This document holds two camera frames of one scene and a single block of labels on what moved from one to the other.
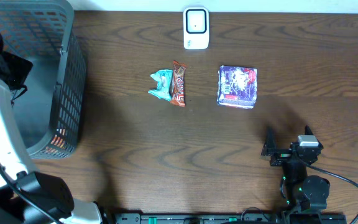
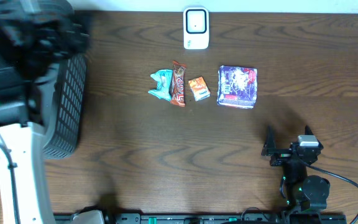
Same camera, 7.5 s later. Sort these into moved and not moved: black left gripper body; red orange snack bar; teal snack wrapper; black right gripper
Moved: black left gripper body
Not moved: black right gripper; teal snack wrapper; red orange snack bar
